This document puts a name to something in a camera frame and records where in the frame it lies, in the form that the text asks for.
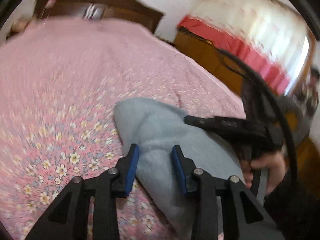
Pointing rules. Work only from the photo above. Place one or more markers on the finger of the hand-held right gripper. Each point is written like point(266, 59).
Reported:
point(200, 122)

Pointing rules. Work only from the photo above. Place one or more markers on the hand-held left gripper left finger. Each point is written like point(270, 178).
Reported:
point(132, 172)

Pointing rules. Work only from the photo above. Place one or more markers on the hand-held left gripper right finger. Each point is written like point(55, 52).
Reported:
point(179, 172)

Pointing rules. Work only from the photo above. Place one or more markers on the grey pants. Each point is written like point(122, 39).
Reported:
point(160, 140)

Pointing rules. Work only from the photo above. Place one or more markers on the person's right forearm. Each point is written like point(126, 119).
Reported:
point(292, 210)

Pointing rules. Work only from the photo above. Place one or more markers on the person's right hand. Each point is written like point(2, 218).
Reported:
point(273, 166)

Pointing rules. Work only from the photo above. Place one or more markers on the low wooden cabinet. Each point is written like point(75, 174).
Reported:
point(207, 55)

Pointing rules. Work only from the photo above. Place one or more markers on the floral curtain with red hem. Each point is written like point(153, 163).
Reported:
point(245, 25)

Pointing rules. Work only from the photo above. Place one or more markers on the pink floral bedspread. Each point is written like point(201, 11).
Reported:
point(62, 85)

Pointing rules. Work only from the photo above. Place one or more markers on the dark wooden headboard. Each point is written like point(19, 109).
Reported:
point(120, 7)

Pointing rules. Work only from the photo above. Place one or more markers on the small pink cloth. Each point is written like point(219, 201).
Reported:
point(51, 2)

